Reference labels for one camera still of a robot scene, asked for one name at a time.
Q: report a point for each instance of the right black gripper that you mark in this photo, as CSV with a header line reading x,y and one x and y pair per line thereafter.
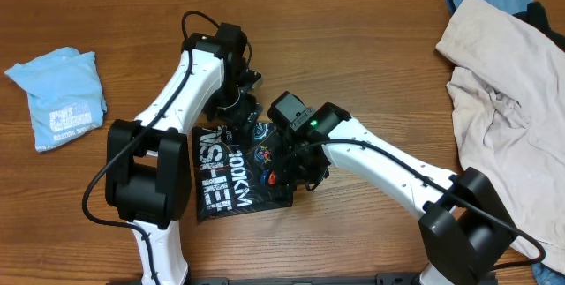
x,y
291,178

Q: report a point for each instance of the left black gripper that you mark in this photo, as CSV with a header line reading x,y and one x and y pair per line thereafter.
x,y
243,115

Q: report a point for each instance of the black orange-patterned jersey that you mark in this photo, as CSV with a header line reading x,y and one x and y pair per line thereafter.
x,y
232,178

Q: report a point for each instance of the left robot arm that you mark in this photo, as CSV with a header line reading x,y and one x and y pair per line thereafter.
x,y
149,179

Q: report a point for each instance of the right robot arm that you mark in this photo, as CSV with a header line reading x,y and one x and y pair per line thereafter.
x,y
464,225

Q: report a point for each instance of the folded light blue t-shirt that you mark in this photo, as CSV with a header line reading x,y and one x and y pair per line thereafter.
x,y
64,94

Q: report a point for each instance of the cream white shirt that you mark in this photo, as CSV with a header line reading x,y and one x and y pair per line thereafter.
x,y
507,90

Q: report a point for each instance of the dark navy garment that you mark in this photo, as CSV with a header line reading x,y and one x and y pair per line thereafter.
x,y
535,15

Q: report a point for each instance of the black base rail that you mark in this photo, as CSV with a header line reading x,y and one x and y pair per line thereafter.
x,y
378,279

